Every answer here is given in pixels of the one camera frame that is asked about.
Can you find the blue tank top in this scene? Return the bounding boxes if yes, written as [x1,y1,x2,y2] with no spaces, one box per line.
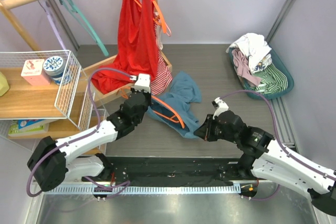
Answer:
[147,71,202,139]

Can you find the white crumpled garment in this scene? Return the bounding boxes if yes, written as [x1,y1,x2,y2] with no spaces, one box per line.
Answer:
[226,33,272,74]

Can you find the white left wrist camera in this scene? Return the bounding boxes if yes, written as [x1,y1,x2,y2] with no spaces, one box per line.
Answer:
[130,73,151,93]

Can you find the white cable duct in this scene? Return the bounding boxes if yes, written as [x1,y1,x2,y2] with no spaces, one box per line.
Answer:
[45,184,241,195]

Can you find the wooden clothes rack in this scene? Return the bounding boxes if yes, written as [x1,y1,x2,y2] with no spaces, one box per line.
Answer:
[1,0,131,104]

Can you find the blue white round tin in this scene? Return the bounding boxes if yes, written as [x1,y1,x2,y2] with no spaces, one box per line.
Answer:
[43,56,71,85]

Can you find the teal plastic hanger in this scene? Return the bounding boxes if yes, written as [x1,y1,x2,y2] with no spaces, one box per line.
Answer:
[59,0,109,57]

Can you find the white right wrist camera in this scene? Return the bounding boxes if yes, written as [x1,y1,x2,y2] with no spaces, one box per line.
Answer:
[212,97,229,119]

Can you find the stacked books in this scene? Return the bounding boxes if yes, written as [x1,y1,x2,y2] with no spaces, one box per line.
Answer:
[7,120,49,137]

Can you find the orange plastic hanger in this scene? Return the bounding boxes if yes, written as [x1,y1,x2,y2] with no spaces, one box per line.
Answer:
[116,86,186,129]

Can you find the pink box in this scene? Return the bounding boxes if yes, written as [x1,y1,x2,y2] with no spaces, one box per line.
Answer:
[20,59,51,86]

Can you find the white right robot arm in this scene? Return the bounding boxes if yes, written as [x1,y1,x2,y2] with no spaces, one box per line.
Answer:
[194,111,335,216]

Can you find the orange hanger holding red garment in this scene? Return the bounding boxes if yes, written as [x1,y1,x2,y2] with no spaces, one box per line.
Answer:
[117,0,171,37]

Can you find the teal laundry basket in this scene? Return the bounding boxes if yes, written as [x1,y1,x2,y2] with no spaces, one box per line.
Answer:
[238,49,295,100]

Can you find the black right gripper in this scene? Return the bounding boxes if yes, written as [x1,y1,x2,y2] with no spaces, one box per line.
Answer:
[195,114,238,144]

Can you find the red white striped garment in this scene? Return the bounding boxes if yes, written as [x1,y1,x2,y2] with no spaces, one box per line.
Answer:
[151,23,173,95]

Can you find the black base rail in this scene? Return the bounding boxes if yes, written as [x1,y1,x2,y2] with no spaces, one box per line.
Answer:
[91,157,256,187]

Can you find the lilac plastic hanger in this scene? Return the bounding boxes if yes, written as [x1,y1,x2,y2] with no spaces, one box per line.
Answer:
[37,0,67,50]

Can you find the red garment on hanger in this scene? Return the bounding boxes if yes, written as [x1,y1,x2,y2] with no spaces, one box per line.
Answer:
[91,0,159,94]

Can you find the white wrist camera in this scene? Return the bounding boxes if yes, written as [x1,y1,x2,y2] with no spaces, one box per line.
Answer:
[130,73,151,93]
[212,97,229,119]

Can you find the yellow object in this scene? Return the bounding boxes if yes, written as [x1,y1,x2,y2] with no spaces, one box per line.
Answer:
[0,72,9,96]

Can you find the green white striped shirt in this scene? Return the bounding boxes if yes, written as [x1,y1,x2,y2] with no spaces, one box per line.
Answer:
[249,63,288,95]

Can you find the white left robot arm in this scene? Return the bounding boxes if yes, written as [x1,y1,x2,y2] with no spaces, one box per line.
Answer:
[27,89,151,193]

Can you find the pink crumpled garment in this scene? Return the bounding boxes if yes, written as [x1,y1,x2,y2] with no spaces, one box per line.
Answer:
[232,49,261,86]

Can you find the white wire basket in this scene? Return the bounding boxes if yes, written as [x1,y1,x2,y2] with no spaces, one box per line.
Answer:
[1,50,108,141]

